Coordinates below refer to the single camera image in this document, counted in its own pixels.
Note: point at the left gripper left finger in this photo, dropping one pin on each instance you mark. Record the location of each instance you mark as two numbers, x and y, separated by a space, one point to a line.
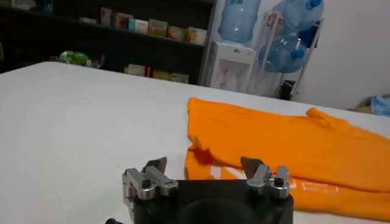
146 184

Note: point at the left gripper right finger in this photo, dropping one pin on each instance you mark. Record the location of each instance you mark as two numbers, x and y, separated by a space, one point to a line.
259 179

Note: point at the orange t-shirt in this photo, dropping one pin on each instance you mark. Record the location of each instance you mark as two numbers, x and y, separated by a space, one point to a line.
274 143

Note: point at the yellow green medicine box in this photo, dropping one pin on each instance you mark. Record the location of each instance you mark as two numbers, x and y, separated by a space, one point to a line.
162 75

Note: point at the yellow white medicine box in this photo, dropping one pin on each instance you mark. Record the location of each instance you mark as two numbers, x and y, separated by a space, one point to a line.
180 78

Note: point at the white metal jug rack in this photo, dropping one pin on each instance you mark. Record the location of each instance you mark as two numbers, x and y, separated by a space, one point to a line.
302 76

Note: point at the large brown cardboard box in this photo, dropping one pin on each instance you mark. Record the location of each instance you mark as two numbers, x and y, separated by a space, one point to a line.
362 109

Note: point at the white water dispenser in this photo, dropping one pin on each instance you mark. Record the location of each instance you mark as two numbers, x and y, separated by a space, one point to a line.
233 53

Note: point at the black shelving unit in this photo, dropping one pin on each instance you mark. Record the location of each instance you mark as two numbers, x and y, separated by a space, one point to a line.
122 48

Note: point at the green ball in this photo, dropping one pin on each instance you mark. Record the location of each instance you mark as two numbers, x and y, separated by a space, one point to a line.
81 58
66 57

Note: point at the light blue crumpled cloth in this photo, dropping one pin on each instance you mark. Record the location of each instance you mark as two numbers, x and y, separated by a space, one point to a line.
381 106

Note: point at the dark blue hanging cloth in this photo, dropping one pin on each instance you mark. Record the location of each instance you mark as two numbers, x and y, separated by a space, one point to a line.
308 36

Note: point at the cream medicine box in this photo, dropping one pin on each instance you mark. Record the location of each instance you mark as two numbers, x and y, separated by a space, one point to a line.
197 36

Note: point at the pink hanging cloth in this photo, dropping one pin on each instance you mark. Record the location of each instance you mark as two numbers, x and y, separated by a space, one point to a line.
270 22

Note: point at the teal white medicine box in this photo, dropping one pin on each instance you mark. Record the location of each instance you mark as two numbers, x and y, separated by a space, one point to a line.
140 26

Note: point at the blue water jug with label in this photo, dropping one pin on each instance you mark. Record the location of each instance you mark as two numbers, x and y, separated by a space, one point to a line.
239 21

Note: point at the orange medicine box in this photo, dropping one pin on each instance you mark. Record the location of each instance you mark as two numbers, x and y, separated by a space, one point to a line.
122 22

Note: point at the white pink medicine box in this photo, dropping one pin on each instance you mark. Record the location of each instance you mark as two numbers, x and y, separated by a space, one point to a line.
106 16

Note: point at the flat white box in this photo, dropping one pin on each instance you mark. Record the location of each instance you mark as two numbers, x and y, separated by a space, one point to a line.
87 20

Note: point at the blue plastic bottle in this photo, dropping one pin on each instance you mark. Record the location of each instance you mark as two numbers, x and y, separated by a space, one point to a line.
48 6

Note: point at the white carton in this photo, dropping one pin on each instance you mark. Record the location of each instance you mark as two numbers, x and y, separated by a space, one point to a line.
23 4

